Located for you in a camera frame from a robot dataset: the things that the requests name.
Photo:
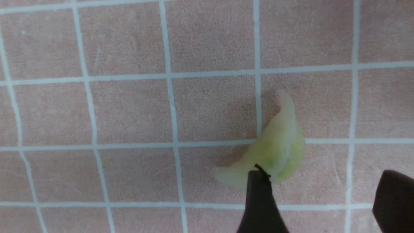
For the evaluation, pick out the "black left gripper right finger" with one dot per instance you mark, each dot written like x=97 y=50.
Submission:
x=393 y=206

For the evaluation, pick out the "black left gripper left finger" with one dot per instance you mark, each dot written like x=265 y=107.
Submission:
x=261 y=214

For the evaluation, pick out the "green dumpling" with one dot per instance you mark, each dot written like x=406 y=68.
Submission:
x=279 y=150

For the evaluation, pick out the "pink checkered tablecloth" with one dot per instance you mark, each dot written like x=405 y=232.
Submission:
x=114 y=112

